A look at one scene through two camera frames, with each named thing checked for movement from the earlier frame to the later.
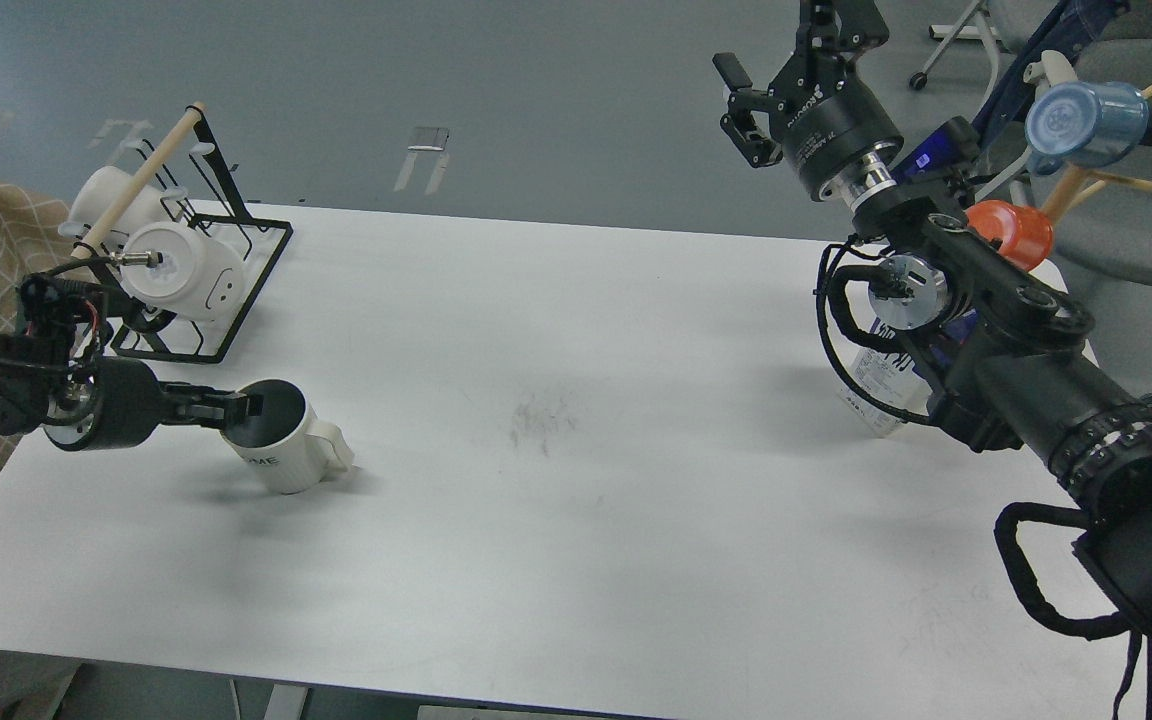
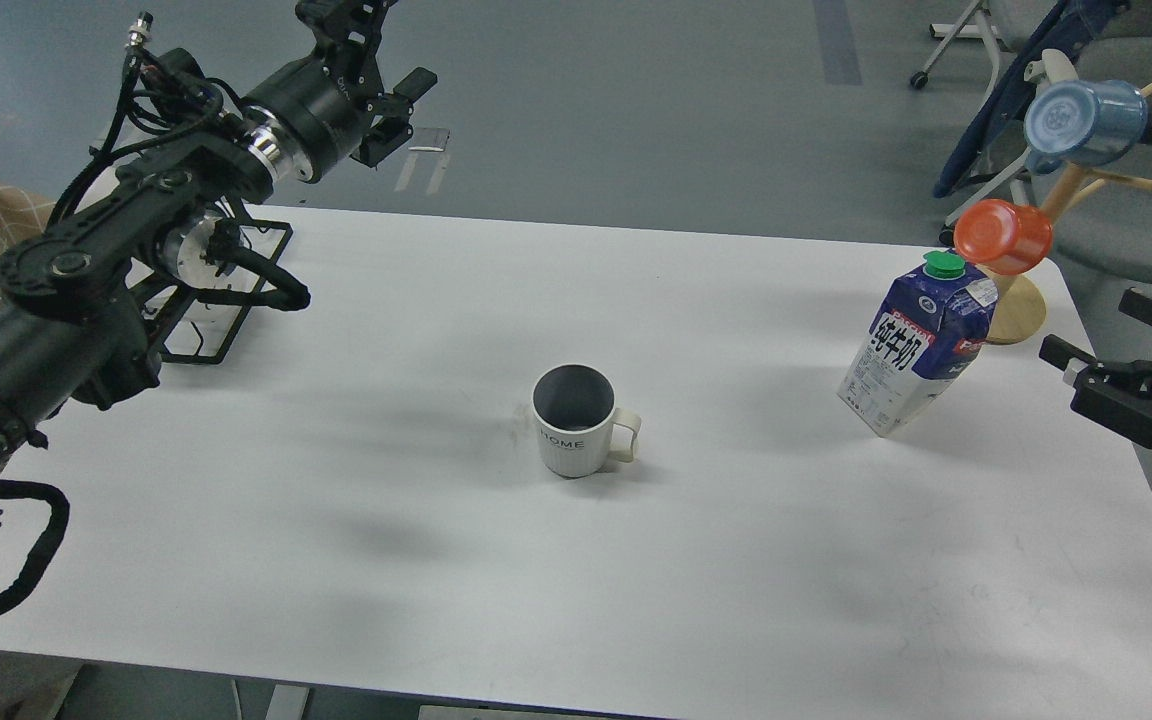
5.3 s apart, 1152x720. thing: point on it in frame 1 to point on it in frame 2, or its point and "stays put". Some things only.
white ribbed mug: x=289 y=448 to x=579 y=428
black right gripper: x=830 y=118 to x=1144 y=399
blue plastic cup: x=1083 y=124 stays put
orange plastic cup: x=1025 y=235 stays put
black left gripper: x=115 y=404 to x=302 y=115
